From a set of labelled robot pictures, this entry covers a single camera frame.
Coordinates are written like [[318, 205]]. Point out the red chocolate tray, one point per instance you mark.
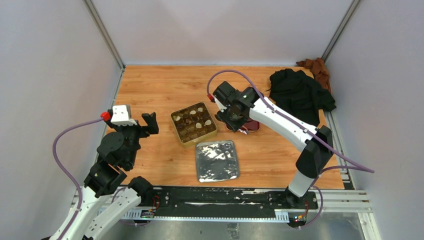
[[251, 125]]

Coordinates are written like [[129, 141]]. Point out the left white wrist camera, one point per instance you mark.
[[119, 115]]

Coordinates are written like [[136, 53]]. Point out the silver tin lid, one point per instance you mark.
[[216, 161]]

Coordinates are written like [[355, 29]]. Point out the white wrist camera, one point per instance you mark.
[[119, 115], [224, 96]]

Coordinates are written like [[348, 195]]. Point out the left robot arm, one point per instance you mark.
[[101, 202]]

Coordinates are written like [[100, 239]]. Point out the gold chocolate tin box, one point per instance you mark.
[[187, 133]]

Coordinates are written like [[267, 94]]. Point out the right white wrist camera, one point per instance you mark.
[[224, 96]]

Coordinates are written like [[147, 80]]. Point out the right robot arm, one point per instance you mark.
[[312, 142]]

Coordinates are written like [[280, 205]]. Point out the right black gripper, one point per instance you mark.
[[235, 126]]

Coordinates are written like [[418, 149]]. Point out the metal tongs black tips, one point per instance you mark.
[[244, 130]]

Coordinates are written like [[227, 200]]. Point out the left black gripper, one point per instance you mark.
[[152, 127]]

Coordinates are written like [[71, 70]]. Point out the brown cloth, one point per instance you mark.
[[319, 71]]

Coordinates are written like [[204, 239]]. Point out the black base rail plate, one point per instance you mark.
[[225, 203]]

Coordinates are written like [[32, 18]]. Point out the black cloth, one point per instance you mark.
[[300, 95]]

